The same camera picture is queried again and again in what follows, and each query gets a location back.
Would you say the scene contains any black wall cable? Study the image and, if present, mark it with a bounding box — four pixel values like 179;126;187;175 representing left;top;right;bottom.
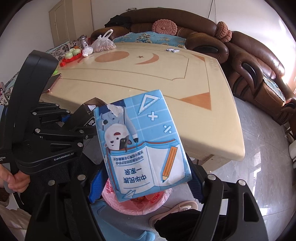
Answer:
207;0;216;20

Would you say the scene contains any red tray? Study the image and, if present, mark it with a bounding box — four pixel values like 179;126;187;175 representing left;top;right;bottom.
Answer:
60;53;83;67

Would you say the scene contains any blue floral blanket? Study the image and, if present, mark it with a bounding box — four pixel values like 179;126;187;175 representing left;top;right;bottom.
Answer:
116;31;186;49

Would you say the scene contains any glass jar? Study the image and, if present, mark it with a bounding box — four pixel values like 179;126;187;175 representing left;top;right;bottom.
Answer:
77;35;88;48

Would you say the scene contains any blue floral seat cushion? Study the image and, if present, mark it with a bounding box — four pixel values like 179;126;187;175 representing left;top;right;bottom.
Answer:
262;75;287;103

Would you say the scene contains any brown leather sofa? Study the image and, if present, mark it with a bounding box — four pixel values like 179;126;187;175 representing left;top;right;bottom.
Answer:
90;9;229;64

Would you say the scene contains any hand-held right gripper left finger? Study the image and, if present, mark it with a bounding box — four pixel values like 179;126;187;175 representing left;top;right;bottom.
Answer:
25;167;109;241

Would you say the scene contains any clear plastic bag of nuts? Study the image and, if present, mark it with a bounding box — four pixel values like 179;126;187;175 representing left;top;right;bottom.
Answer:
91;29;116;52

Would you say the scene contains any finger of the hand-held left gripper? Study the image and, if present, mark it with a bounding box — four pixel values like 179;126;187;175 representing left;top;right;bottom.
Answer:
31;102;72;124
35;126;97;143

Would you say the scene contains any black cardboard box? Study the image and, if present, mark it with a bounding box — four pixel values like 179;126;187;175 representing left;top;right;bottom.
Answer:
73;97;107;131

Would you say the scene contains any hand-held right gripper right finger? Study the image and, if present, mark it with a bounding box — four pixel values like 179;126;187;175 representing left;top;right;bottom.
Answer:
185;156;270;241

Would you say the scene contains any light blue printed carton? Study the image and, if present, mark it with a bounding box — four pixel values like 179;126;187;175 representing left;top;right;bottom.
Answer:
93;89;193;202

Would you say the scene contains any dark clothing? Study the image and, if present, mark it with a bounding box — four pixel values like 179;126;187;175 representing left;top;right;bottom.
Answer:
104;15;132;29

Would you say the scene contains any person's left hand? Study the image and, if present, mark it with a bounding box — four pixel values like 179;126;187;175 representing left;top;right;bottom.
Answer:
0;166;31;193

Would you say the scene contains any pink smartphone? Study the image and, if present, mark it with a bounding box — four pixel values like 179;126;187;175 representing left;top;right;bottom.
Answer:
42;74;62;93

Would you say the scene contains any small white plastic bag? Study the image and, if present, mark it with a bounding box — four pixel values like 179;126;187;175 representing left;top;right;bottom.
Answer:
82;44;93;57

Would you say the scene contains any white appliance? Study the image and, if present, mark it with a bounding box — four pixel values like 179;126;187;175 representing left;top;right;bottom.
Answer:
285;130;296;168

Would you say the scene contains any black white patterned cloth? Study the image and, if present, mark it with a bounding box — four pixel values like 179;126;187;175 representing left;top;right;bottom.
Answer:
0;39;80;105

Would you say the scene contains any pink lined trash bin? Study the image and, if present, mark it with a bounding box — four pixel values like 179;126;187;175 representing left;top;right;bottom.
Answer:
102;178;173;216

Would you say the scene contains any beige cabinet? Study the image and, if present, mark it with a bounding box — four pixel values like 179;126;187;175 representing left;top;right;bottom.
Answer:
48;0;94;48

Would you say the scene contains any brown leather armchair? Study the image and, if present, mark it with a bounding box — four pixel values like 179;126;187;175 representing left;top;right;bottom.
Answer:
228;30;296;126

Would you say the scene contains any round pink cushion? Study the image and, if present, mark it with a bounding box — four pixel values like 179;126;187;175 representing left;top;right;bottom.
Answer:
215;21;232;43
152;19;178;36

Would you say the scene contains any beige shoe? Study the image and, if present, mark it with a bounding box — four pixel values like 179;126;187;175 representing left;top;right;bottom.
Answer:
149;200;199;229

